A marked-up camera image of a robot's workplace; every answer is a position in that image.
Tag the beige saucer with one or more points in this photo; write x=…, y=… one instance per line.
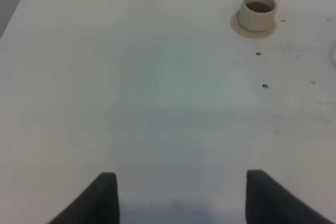
x=331, y=54
x=239, y=29

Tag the far beige teacup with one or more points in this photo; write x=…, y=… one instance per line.
x=257, y=15

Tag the far beige saucer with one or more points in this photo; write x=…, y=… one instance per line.
x=239, y=29

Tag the near beige saucer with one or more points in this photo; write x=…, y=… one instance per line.
x=331, y=54

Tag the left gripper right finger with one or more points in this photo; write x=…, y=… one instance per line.
x=269, y=202

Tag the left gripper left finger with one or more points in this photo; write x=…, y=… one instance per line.
x=98, y=203

